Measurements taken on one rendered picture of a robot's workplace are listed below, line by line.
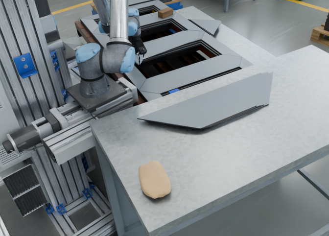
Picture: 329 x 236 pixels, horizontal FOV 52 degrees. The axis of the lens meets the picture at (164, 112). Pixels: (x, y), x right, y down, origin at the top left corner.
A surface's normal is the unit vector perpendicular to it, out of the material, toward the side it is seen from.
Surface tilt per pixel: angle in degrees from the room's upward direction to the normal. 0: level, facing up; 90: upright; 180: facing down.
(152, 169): 11
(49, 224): 0
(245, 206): 0
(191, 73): 0
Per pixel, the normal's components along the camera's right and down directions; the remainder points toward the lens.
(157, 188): -0.11, -0.67
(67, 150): 0.62, 0.47
